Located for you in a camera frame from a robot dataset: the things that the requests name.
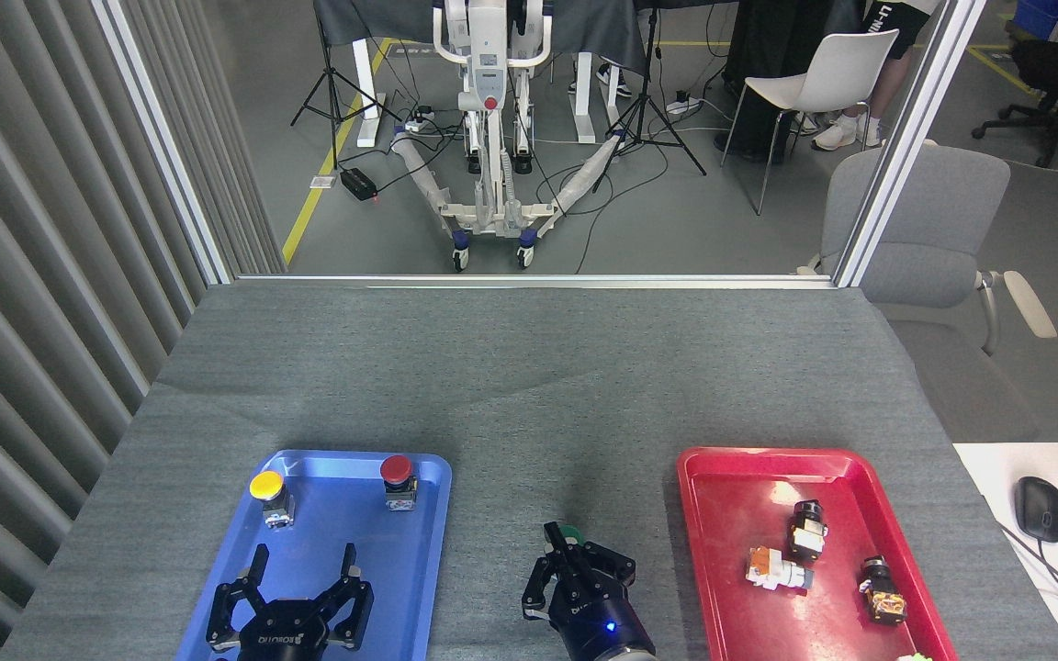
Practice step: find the green push button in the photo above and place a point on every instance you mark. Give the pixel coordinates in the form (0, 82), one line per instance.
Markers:
(573, 532)

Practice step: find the black computer mouse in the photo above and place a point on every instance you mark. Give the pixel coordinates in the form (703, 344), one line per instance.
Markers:
(1041, 509)

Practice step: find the blue plastic tray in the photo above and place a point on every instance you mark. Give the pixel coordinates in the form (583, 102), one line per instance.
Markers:
(400, 569)

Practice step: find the black knob switch white base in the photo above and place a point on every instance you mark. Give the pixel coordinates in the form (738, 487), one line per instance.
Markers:
(808, 525)

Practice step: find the blue bin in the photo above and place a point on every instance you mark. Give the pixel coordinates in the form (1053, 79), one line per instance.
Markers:
(1039, 16)

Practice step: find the black power box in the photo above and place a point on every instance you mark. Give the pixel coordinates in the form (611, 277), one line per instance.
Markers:
(357, 184)

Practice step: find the white desk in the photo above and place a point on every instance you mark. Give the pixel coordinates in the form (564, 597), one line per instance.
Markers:
(997, 477)

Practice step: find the red push button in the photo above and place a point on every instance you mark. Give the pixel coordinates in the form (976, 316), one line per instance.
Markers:
(396, 470)

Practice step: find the black knob switch orange base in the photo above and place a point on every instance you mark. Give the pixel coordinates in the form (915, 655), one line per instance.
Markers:
(883, 592)

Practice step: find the orange white switch block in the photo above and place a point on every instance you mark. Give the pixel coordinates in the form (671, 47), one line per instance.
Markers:
(772, 569)

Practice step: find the yellow push button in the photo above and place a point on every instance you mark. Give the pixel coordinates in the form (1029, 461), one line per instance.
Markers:
(267, 487)

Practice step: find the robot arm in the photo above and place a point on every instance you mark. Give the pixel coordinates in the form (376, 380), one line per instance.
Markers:
(625, 657)

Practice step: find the black tripod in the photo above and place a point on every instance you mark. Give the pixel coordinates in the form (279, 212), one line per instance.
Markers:
(647, 110)
(334, 92)

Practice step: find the white power strip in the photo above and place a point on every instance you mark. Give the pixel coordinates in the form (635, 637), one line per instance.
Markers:
(683, 103)
(419, 117)

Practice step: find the white plastic chair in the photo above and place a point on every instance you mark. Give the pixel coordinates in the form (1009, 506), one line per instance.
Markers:
(832, 78)

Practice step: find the silver frame post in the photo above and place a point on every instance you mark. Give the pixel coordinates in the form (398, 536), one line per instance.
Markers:
(906, 138)
(162, 138)

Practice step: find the silver frame rail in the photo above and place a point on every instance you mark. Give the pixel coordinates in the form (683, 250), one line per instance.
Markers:
(538, 280)

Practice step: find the grey office chair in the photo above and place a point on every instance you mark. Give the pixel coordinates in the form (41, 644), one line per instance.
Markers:
(933, 220)

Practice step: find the person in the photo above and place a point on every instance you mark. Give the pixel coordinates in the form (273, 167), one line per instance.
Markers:
(887, 73)

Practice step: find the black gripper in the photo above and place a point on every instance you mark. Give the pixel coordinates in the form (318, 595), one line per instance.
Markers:
(281, 633)
(598, 620)

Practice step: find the black office chair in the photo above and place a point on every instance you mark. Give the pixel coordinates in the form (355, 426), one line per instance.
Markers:
(1057, 73)

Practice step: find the red plastic tray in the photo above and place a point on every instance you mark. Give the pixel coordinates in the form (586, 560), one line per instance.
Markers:
(731, 532)

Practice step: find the white stand on wheels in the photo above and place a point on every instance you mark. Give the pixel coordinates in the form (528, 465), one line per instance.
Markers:
(488, 110)

